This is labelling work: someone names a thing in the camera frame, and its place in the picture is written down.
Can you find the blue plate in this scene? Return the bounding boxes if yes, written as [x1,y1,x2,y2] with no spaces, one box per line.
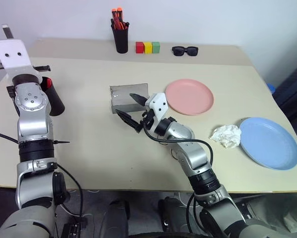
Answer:
[238,117,297,172]

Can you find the grey open glasses case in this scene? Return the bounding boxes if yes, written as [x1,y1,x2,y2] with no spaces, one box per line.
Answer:
[110,83,149,114]

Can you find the crumpled white tissue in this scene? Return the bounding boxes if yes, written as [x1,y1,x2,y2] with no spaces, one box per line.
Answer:
[208,124,242,149]

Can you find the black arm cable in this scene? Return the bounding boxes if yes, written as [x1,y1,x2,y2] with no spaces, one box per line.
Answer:
[0,128,86,224]
[141,116,215,234]

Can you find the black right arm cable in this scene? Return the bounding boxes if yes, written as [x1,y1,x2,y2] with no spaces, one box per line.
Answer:
[141,116,215,234]

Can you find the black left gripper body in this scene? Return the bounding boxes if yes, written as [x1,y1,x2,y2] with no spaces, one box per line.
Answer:
[0,47,51,73]

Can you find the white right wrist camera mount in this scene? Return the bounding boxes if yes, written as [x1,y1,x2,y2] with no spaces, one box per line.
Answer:
[145,92,169,122]

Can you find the black plug box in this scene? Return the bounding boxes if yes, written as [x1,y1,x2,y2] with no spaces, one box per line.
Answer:
[61,215,87,238]

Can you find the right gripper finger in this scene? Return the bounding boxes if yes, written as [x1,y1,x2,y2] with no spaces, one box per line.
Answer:
[116,110,143,134]
[129,93,149,106]

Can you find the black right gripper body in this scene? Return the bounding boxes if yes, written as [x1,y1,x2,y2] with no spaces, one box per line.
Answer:
[139,109,155,131]

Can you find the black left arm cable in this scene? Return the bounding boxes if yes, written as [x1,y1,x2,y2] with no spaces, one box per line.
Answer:
[0,128,86,224]

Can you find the red marker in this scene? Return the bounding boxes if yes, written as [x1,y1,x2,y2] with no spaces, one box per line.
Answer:
[113,19,126,31]

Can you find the pink plate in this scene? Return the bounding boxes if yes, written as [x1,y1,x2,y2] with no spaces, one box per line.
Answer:
[165,78,215,116]

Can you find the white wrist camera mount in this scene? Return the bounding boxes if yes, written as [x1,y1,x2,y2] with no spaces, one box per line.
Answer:
[145,92,169,122]
[0,39,42,85]

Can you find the black pen holder cup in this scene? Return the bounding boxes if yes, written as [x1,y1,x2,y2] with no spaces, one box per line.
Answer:
[110,23,129,54]

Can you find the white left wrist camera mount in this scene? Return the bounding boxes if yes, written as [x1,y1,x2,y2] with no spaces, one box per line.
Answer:
[0,39,42,85]

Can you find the black cup with red inside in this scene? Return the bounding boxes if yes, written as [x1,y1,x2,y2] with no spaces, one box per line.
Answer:
[40,76,66,117]

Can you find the black sunglasses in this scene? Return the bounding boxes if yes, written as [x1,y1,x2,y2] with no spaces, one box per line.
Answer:
[171,46,198,57]

